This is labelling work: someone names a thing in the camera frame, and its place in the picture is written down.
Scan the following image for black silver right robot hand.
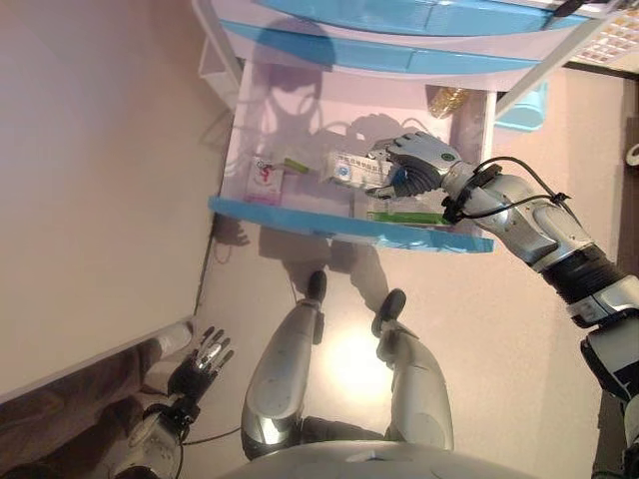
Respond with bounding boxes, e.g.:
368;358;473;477
366;130;463;201

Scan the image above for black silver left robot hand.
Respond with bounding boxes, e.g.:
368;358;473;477
167;326;236;400

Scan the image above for white blue medicine box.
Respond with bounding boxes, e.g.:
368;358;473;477
321;149;400;190

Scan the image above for blue white cart drawer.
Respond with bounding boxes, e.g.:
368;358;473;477
207;57;498;254
214;17;555;94
204;0;590;39

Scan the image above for green white medicine box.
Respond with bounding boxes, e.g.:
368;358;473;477
366;197;448;226

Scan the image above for small green medicine pack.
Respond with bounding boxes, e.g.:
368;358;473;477
282;157;319;176

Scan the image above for pink white medicine box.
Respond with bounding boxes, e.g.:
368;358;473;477
243;155;286;207

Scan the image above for gold blister pack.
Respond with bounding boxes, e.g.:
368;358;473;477
428;85;470;117

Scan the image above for silver left robot leg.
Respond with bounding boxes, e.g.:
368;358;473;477
241;268;329;460

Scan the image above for silver robot leg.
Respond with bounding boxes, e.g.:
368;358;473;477
371;287;455;450
241;268;329;460

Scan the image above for light blue lidded bin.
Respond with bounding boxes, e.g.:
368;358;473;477
493;79;550;134

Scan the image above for brown trousers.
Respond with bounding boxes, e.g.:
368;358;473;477
0;333;174;479

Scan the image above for white medical cart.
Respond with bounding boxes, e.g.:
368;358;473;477
192;0;630;119

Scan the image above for grey robot torso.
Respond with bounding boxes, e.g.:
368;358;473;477
214;438;595;479

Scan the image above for black cart key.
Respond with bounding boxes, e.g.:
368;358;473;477
553;0;588;19

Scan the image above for white lattice basket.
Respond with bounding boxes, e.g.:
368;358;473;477
566;0;639;66

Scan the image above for silver right robot leg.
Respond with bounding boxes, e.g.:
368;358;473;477
371;287;455;450

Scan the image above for clear cart side bin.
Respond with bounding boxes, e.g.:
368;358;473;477
197;29;241;101

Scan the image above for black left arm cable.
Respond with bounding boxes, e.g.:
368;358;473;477
177;428;241;448

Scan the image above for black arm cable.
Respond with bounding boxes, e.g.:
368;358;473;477
441;157;573;224
177;428;241;448

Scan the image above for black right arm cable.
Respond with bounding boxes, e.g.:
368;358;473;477
441;157;573;224

